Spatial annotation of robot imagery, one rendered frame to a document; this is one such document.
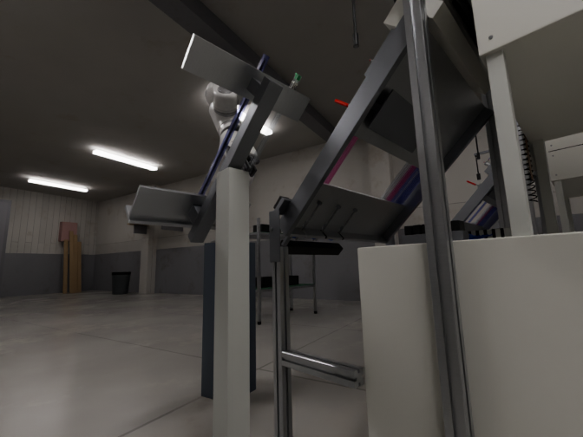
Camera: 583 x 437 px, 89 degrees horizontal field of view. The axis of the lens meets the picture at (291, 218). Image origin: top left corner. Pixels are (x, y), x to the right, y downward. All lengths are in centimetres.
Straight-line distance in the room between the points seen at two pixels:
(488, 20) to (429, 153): 30
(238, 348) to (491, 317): 52
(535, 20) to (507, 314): 55
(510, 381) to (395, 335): 22
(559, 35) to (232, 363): 93
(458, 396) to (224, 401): 47
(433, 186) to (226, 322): 53
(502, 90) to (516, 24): 12
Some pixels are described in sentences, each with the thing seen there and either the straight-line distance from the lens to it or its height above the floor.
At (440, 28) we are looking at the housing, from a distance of 97.
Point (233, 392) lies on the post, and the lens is 75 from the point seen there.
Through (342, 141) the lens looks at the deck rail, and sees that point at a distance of 90.
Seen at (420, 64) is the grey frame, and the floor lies 102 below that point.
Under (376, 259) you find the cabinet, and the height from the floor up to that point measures 59.
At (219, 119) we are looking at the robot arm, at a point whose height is 106.
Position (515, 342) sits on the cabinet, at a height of 43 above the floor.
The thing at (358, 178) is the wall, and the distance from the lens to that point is 517.
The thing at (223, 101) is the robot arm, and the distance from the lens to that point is 101.
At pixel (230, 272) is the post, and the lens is 70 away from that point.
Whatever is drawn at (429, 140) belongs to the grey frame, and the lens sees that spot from 73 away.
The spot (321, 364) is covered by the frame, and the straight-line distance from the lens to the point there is 88.
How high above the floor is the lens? 58
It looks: 9 degrees up
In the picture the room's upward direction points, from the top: 2 degrees counter-clockwise
